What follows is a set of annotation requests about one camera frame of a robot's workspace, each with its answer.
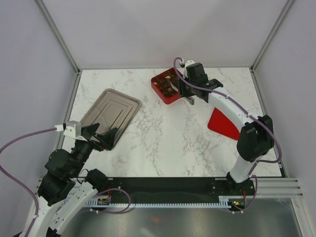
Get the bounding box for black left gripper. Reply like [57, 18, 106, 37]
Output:
[71, 122, 118, 176]

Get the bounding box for stainless steel tongs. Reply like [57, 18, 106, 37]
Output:
[170, 83, 195, 105]

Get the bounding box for stainless steel tray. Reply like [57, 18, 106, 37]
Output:
[80, 89, 142, 148]

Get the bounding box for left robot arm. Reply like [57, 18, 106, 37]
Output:
[20, 121, 118, 237]

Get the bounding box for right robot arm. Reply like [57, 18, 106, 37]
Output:
[178, 60, 275, 195]

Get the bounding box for red chocolate box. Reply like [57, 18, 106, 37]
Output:
[151, 68, 180, 105]

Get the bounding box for red box lid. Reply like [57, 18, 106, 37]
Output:
[207, 108, 240, 141]

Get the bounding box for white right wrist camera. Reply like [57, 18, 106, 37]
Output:
[179, 59, 195, 68]

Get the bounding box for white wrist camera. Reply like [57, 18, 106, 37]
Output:
[55, 120, 87, 141]
[179, 59, 195, 68]

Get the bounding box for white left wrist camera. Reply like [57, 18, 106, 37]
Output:
[55, 120, 87, 141]

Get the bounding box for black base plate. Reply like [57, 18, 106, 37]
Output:
[104, 177, 255, 203]

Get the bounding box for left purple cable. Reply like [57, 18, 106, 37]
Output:
[0, 126, 57, 235]

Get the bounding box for purple cable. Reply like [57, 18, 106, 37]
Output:
[0, 126, 57, 235]
[173, 57, 282, 215]

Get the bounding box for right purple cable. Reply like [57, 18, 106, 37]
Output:
[173, 57, 282, 215]

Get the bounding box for white cable duct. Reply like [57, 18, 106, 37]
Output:
[82, 196, 246, 210]

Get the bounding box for aluminium frame rail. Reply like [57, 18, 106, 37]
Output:
[256, 177, 303, 198]

